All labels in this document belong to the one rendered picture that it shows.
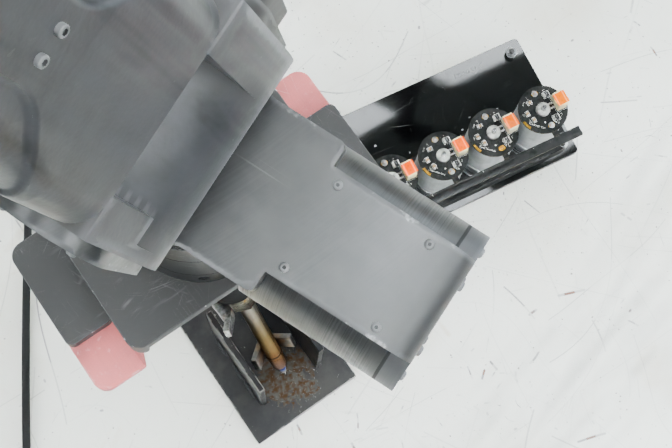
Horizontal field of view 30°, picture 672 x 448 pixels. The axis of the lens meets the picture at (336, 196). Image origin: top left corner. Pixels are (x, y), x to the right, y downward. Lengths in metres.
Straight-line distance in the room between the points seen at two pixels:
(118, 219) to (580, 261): 0.42
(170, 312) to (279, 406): 0.18
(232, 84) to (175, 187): 0.03
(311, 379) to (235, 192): 0.30
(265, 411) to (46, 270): 0.18
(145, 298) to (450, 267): 0.16
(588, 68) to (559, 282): 0.12
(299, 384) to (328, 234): 0.30
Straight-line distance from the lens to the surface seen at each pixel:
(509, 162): 0.62
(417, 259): 0.35
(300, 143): 0.36
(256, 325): 0.60
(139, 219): 0.30
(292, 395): 0.65
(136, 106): 0.28
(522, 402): 0.66
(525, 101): 0.63
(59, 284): 0.50
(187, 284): 0.48
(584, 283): 0.68
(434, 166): 0.62
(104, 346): 0.50
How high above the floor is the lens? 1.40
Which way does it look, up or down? 75 degrees down
